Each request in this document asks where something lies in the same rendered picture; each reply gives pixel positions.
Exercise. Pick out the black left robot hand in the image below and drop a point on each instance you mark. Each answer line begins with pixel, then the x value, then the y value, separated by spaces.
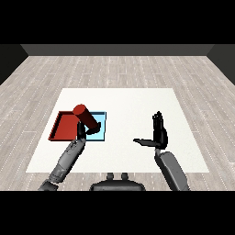
pixel 81 131

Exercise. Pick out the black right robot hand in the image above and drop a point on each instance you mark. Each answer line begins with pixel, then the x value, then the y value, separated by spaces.
pixel 159 134

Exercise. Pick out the small red can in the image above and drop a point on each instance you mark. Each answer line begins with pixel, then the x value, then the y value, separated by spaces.
pixel 86 116

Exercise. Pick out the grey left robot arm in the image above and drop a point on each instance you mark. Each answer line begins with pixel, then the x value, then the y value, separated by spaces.
pixel 67 159

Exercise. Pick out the shallow red open box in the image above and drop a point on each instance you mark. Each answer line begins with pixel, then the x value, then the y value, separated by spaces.
pixel 64 127

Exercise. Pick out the shallow light blue open box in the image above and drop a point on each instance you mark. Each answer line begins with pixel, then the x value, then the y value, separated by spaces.
pixel 99 122

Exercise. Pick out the dark grey robot body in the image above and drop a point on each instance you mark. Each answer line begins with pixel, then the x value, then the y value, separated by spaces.
pixel 117 184

